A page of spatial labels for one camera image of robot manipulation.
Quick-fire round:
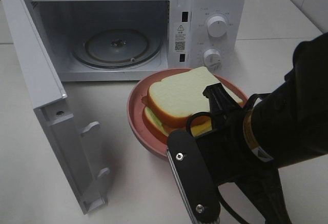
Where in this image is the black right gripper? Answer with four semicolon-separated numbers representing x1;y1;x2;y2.
167;83;279;223

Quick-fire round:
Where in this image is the toy bread sandwich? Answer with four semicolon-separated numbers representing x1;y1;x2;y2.
140;66;244;137

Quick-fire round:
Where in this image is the white microwave door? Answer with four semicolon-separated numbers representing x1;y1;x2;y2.
2;0;110;214

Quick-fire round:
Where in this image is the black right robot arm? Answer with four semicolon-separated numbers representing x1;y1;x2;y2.
167;34;327;223

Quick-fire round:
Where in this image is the white lower timer knob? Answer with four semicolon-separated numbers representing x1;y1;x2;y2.
203;49;221;67

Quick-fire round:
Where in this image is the white upper power knob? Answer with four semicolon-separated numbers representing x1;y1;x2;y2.
207;15;227;38

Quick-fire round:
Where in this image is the white microwave oven body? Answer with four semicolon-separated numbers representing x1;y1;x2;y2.
33;0;244;82

